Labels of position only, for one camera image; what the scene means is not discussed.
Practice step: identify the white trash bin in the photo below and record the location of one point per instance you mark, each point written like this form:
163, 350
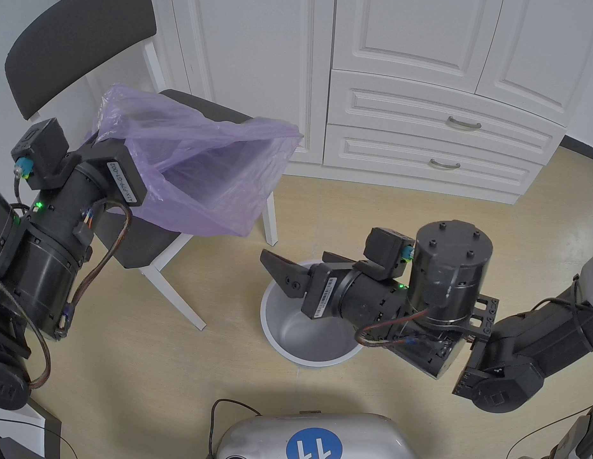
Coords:
315, 332

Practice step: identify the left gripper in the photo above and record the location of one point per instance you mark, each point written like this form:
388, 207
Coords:
71, 208

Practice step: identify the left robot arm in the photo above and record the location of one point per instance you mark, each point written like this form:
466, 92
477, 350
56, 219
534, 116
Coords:
38, 280

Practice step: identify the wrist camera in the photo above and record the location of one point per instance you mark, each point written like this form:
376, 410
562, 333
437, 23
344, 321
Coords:
43, 141
385, 246

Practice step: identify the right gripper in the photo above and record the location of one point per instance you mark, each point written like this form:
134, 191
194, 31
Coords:
358, 299

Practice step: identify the grey and white chair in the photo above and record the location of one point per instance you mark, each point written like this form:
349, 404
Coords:
76, 41

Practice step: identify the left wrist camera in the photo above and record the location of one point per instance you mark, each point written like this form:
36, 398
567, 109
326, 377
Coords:
43, 141

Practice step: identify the purple plastic bag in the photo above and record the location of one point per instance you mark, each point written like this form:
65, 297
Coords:
205, 170

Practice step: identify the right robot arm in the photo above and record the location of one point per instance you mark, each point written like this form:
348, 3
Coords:
449, 275

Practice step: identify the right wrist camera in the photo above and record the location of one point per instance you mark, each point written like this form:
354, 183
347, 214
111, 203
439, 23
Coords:
385, 246

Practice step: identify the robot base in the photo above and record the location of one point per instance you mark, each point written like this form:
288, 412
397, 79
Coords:
258, 438

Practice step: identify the white wardrobe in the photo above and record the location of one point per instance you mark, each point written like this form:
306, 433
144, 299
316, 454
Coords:
411, 26

